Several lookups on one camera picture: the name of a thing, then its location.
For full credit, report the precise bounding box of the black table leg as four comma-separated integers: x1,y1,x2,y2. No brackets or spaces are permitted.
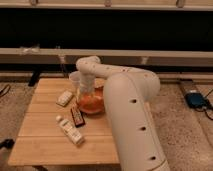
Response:
28,69,41,87

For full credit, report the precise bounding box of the blue box on floor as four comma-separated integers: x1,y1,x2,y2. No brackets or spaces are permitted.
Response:
184,93,207,108

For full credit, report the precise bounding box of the black cable left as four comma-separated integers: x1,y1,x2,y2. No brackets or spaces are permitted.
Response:
0,83,12,98

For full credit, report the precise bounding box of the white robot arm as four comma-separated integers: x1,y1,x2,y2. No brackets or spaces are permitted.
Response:
76,56,170,171

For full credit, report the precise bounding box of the white plastic bottle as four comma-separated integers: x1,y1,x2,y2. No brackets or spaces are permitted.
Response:
56,115,84,145

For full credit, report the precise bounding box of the dark chocolate bar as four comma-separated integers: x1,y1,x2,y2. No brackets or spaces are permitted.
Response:
71,107,85,127

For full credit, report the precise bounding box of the wooden table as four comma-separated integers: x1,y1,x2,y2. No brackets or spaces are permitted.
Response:
8,78,119,166

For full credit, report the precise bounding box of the black object floor left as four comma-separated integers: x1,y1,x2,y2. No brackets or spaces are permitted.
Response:
0,139,14,149

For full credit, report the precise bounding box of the black cable right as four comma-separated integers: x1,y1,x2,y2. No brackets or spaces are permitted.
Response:
198,88,213,121

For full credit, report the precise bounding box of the orange bowl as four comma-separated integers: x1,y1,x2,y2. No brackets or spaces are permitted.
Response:
77,88,104,115

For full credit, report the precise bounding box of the black cable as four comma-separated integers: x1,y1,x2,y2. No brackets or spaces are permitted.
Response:
0,83,12,98
198,88,213,121

